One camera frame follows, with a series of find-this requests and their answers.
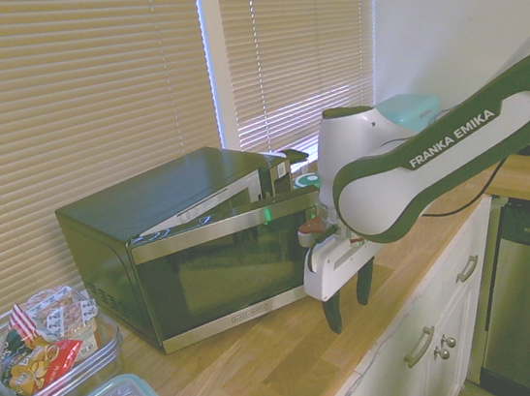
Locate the white kitchen cabinet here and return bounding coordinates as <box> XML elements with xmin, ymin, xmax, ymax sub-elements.
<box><xmin>292</xmin><ymin>195</ymin><xmax>520</xmax><ymax>396</ymax></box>

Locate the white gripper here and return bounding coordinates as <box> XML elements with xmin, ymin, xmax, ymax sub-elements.
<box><xmin>296</xmin><ymin>226</ymin><xmax>387</xmax><ymax>340</ymax></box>

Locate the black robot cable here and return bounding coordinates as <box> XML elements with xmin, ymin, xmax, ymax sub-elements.
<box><xmin>415</xmin><ymin>155</ymin><xmax>513</xmax><ymax>220</ymax></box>

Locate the wrist camera with brown mount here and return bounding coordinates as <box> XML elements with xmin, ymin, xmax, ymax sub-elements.
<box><xmin>295</xmin><ymin>214</ymin><xmax>341</xmax><ymax>249</ymax></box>

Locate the clear glass storage container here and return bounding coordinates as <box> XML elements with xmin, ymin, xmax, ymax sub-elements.
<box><xmin>0</xmin><ymin>279</ymin><xmax>131</xmax><ymax>396</ymax></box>

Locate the black steel microwave door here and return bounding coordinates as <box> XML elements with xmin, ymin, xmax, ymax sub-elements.
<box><xmin>121</xmin><ymin>184</ymin><xmax>341</xmax><ymax>360</ymax></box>

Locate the red striped snack bag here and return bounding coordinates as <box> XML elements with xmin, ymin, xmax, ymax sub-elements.
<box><xmin>0</xmin><ymin>294</ymin><xmax>90</xmax><ymax>396</ymax></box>

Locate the metal drawer pull handle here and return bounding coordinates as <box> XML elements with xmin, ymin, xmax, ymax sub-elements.
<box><xmin>398</xmin><ymin>324</ymin><xmax>441</xmax><ymax>368</ymax></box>
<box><xmin>452</xmin><ymin>254</ymin><xmax>483</xmax><ymax>285</ymax></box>

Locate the black steel microwave body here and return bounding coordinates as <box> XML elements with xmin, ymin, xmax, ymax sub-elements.
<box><xmin>48</xmin><ymin>133</ymin><xmax>332</xmax><ymax>360</ymax></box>

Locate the checkered wrapped snack pack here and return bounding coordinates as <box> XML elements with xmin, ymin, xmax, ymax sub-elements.
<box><xmin>21</xmin><ymin>280</ymin><xmax>104</xmax><ymax>360</ymax></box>

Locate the narrow beige window blind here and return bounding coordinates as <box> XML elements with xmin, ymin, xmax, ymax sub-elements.
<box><xmin>216</xmin><ymin>0</ymin><xmax>399</xmax><ymax>160</ymax></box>

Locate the wide beige window blind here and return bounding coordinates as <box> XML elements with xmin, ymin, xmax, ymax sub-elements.
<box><xmin>0</xmin><ymin>0</ymin><xmax>244</xmax><ymax>339</ymax></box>

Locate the teal plastic box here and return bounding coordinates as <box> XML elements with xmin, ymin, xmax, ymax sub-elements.
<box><xmin>375</xmin><ymin>88</ymin><xmax>447</xmax><ymax>138</ymax></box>

